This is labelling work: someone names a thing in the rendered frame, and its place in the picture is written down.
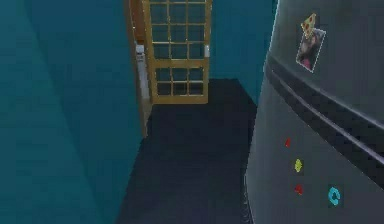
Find wooden glass-paned door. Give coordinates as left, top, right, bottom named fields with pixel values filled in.
left=125, top=0, right=213, bottom=138

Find yellow fridge magnet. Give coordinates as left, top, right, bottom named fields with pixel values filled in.
left=293, top=158, right=304, bottom=174

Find photo on fridge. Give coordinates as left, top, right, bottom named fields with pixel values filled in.
left=295, top=28, right=327, bottom=73

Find grey fridge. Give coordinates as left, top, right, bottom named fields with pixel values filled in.
left=244, top=0, right=384, bottom=224

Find pizza slice magnet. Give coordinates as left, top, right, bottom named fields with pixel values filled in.
left=300, top=12, right=318, bottom=38

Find blue ring fridge magnet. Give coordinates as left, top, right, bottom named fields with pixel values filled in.
left=327, top=186, right=342, bottom=206

